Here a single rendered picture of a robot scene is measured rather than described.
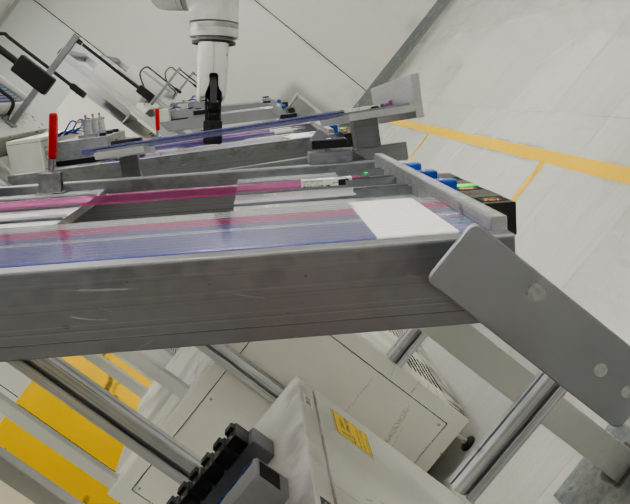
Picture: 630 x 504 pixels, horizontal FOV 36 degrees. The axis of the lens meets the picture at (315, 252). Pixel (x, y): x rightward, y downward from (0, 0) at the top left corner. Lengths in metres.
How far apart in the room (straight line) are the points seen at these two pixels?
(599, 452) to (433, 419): 0.61
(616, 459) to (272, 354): 0.81
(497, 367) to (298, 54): 7.24
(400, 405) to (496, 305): 1.61
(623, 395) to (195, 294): 0.30
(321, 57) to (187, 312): 8.13
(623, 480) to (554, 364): 1.14
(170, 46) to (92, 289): 8.13
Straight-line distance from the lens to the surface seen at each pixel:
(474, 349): 1.64
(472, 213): 0.75
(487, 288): 0.63
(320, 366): 2.19
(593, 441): 1.75
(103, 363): 2.90
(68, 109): 5.74
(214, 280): 0.66
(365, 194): 1.02
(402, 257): 0.66
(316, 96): 8.75
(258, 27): 8.75
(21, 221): 1.05
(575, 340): 0.66
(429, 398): 2.24
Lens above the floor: 0.92
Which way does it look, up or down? 9 degrees down
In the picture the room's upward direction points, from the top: 52 degrees counter-clockwise
